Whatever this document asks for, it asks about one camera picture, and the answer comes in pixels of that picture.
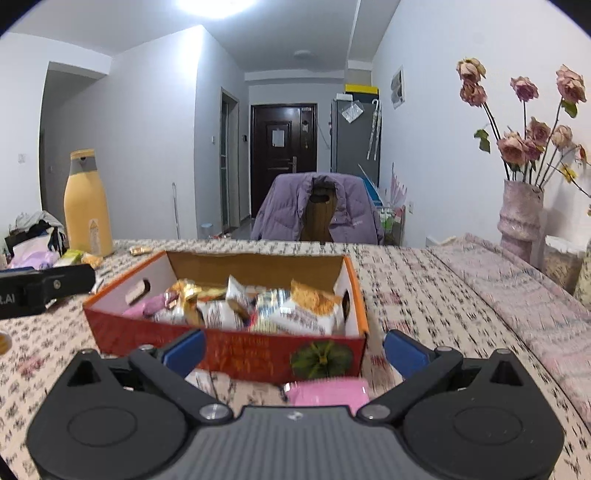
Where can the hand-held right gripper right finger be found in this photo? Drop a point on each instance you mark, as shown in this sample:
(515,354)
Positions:
(404,353)

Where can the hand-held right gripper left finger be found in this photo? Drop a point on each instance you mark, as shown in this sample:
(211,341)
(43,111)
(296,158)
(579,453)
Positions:
(187,353)

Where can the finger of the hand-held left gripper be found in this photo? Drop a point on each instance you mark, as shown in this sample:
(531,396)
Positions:
(60,284)

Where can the orange cardboard box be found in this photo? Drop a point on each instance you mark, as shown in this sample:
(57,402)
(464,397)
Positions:
(258,357)

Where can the pink snack packet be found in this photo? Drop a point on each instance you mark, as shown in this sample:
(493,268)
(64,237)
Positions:
(328,394)

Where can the pile of assorted snack packets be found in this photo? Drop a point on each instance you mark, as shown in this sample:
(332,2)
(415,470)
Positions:
(300,314)

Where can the green snack bar packet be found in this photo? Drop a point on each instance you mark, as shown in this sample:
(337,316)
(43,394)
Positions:
(69,257)

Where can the purple plastic bag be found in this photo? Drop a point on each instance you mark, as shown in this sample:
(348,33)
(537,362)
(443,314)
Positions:
(32,261)

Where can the orange cracker packet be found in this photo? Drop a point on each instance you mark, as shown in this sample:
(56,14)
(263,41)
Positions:
(93,261)

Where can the small golden round thing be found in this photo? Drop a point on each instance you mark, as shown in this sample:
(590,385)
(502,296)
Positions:
(4,344)

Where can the pile of clothes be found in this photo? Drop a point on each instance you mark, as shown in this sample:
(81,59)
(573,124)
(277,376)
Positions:
(37,230)

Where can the tall yellow bottle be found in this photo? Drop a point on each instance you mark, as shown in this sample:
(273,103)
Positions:
(87,212)

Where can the small orange snack packet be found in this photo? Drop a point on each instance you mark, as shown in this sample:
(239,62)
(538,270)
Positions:
(141,250)

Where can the small pale floor bin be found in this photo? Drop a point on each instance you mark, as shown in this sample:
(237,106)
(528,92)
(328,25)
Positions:
(206,230)

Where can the pink striped cloth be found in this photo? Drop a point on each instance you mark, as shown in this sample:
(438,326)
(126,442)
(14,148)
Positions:
(517,295)

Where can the wooden chair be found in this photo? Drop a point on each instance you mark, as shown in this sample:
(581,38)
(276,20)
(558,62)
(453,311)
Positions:
(318,221)

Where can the blue folded board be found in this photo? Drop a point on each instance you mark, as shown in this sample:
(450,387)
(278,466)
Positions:
(371,189)

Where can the purple padded jacket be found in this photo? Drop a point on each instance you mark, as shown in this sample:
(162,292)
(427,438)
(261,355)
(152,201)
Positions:
(281,207)

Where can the pink textured vase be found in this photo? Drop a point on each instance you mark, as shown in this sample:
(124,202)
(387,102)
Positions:
(519,221)

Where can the beige lace covered jar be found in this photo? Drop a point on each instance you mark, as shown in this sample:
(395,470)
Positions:
(561,265)

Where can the dark brown door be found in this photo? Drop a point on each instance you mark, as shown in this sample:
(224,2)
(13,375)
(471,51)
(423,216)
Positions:
(263,184)

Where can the glass side door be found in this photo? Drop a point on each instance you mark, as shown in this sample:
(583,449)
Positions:
(230,161)

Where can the grey refrigerator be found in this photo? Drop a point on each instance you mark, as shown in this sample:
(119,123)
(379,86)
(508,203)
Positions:
(351,147)

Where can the folded umbrella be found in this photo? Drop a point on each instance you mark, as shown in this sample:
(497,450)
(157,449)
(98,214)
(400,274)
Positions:
(375,134)

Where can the white paper sheet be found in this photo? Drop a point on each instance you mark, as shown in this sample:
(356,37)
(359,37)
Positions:
(278,138)

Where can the bunch of dried pink roses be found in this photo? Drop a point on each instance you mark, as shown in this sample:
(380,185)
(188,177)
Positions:
(512,145)

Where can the clear plastic bag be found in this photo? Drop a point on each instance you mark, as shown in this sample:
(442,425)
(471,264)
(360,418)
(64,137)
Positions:
(351,113)

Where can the yellow box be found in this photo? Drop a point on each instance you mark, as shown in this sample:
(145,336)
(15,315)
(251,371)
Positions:
(360,87)

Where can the bright ceiling light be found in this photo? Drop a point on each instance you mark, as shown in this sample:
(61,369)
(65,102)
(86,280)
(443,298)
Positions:
(217,7)

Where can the wall poster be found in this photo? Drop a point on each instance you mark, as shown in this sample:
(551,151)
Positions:
(397,87)

